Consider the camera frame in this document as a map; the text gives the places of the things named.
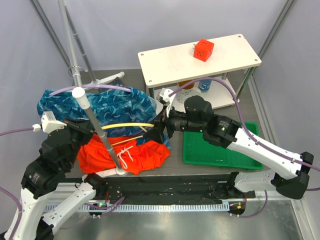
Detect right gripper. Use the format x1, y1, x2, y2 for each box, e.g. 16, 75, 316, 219
143, 103, 205, 145

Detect yellow clothes hanger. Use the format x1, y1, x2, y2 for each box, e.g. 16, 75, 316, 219
101, 122, 154, 146

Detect orange shorts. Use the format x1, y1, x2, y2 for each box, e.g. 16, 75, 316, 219
77, 135, 171, 175

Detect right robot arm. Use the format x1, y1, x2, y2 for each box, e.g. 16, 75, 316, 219
143, 96, 314, 200

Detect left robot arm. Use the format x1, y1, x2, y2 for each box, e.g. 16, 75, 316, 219
0, 119, 107, 240

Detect blue patterned shorts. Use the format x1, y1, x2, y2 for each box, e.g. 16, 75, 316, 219
36, 86, 173, 150

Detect purple clothes hanger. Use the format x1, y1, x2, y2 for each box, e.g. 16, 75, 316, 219
49, 83, 132, 96

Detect grey clothes rack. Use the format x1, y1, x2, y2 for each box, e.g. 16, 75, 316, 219
57, 0, 131, 178

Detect green plastic tray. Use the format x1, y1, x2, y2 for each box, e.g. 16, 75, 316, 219
182, 132, 264, 170

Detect white patterned mug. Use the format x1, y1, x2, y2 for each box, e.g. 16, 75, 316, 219
175, 83, 201, 103

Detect dark blue book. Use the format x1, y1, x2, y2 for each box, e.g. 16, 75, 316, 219
108, 77, 127, 88

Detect blue cup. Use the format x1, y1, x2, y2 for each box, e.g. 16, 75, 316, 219
198, 79, 212, 93

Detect white two-tier shelf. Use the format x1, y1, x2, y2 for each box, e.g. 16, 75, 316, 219
137, 33, 262, 98

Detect red cube power socket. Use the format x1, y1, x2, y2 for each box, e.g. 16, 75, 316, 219
193, 38, 215, 62

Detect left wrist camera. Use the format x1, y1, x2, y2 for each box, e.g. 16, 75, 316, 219
32, 111, 67, 134

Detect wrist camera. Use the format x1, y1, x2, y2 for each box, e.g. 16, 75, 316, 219
156, 87, 176, 118
32, 111, 67, 134

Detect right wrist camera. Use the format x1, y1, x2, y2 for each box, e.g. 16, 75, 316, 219
156, 87, 176, 118

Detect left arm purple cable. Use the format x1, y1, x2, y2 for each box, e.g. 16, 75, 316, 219
0, 127, 126, 238

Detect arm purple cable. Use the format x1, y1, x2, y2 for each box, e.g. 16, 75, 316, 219
168, 77, 320, 218
0, 127, 126, 238

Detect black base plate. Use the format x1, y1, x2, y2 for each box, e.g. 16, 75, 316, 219
94, 174, 256, 205

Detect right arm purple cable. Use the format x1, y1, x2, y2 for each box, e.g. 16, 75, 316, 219
168, 77, 320, 218

